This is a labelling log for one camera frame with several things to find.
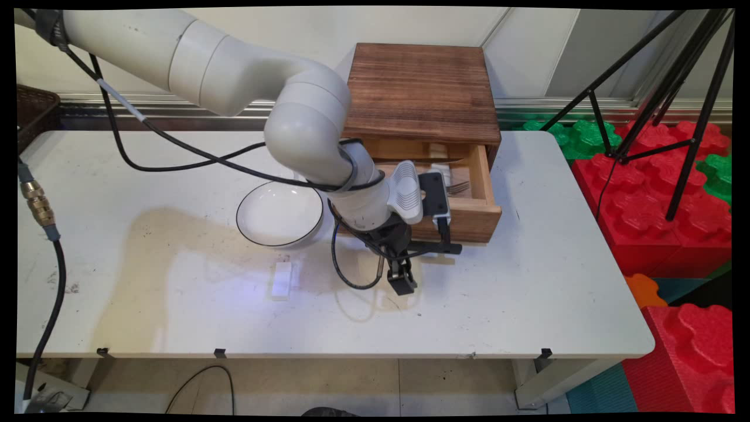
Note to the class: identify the dark round object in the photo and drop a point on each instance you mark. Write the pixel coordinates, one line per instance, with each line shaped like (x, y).
(328, 412)

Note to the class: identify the teal foam mat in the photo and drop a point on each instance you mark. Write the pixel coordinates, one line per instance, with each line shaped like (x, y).
(603, 390)

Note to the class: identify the white plate with black rim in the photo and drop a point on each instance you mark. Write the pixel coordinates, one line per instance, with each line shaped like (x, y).
(275, 214)

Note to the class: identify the aluminium wall rail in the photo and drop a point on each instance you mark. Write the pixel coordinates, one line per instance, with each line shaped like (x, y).
(527, 107)

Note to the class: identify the white rectangular rest block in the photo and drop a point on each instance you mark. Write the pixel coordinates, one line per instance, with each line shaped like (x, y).
(282, 280)

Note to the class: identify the brown wooden drawer cabinet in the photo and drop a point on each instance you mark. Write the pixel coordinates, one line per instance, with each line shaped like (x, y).
(422, 88)

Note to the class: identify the white utensil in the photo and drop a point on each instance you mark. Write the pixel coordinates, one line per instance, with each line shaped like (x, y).
(440, 155)

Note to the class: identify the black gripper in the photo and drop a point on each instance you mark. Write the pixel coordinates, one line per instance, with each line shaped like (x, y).
(392, 237)

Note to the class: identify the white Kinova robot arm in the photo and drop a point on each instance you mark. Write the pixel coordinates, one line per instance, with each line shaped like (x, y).
(234, 76)

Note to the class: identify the orange foam block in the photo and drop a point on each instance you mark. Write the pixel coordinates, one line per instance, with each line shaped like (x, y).
(643, 291)

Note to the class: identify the silver fork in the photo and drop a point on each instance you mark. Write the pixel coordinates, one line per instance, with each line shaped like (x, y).
(460, 188)

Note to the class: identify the grey metal bracket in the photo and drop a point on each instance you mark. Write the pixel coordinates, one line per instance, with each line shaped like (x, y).
(64, 398)

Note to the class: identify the dark wicker basket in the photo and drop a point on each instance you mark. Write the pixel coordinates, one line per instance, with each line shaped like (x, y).
(35, 111)

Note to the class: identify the black tripod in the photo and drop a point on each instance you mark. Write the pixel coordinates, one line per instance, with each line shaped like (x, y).
(702, 117)

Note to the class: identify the white table leg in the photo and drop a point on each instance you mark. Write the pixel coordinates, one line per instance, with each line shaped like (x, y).
(545, 387)

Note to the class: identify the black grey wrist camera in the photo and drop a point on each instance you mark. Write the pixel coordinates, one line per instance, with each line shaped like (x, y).
(435, 193)

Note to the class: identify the green foam block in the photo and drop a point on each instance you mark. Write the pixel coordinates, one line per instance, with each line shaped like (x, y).
(580, 135)
(718, 176)

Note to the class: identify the large red foam block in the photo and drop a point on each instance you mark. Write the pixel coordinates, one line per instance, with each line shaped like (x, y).
(644, 199)

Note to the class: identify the white ribbed camera mount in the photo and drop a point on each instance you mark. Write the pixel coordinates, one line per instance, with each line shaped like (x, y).
(405, 190)

